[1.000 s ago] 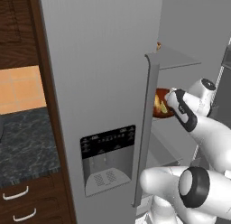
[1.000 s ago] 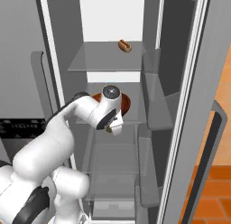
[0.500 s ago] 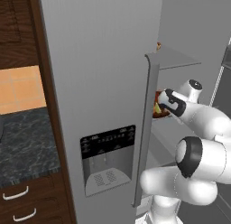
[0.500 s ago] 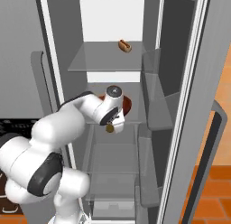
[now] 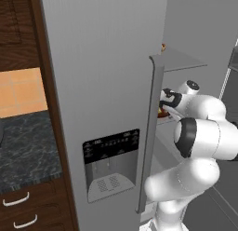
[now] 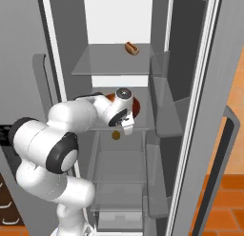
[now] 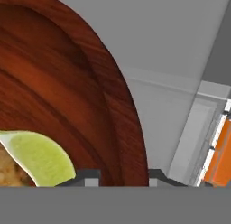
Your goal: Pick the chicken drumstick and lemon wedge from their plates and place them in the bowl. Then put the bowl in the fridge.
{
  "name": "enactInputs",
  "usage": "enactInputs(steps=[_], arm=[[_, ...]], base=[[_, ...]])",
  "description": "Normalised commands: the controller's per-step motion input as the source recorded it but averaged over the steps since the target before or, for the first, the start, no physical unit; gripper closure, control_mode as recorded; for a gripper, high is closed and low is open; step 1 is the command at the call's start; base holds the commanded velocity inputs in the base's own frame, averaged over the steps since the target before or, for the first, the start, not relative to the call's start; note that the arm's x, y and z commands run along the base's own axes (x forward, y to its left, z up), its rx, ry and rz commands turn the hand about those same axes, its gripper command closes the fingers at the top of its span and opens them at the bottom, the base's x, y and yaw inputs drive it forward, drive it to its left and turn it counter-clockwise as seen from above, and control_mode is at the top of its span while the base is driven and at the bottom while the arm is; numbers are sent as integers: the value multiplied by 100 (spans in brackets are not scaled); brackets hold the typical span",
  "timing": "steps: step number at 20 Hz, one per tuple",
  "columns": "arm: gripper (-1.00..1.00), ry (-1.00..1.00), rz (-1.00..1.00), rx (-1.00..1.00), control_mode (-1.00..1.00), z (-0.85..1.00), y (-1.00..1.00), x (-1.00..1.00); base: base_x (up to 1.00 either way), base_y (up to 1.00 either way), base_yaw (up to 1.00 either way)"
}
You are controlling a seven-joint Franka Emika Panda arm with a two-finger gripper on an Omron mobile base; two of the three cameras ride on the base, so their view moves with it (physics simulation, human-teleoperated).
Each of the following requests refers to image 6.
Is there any dark grey fridge door handle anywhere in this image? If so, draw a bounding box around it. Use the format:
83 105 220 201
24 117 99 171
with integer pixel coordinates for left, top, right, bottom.
192 105 241 236

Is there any red-brown bowl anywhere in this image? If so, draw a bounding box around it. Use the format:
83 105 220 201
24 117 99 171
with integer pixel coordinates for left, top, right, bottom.
104 92 142 119

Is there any glass fridge shelf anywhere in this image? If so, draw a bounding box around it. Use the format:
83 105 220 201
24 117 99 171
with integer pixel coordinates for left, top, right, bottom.
71 43 157 77
88 87 157 132

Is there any clear fridge drawer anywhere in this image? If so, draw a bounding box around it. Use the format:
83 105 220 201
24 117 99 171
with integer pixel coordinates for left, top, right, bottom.
90 182 147 213
87 130 149 185

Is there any grey curved door handle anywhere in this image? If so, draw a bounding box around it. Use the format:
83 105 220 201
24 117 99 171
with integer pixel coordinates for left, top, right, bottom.
31 52 60 111

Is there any grey closed fridge door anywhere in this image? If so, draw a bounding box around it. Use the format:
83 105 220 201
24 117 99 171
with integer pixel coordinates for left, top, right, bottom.
0 0 62 127

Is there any grey open fridge door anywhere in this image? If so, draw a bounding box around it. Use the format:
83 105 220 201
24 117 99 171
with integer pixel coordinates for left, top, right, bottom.
149 0 244 236

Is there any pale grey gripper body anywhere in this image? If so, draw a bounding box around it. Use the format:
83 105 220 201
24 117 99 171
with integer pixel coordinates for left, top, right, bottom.
121 115 136 137

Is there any hot dog in bun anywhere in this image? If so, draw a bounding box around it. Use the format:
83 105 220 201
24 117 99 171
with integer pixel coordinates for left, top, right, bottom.
124 41 140 56

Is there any grey open fridge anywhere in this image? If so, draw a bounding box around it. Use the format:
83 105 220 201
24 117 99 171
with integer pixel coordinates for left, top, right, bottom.
40 0 179 236

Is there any grey fridge door bin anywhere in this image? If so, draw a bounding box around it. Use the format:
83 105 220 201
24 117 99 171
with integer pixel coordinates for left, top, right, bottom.
149 50 172 89
154 96 193 139
145 144 172 220

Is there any small brown round food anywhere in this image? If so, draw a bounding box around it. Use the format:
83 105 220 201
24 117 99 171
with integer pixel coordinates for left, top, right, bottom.
111 129 122 142

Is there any dark brown cupboard run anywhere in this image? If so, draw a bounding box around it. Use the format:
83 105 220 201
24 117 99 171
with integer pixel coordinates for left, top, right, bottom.
0 172 26 228

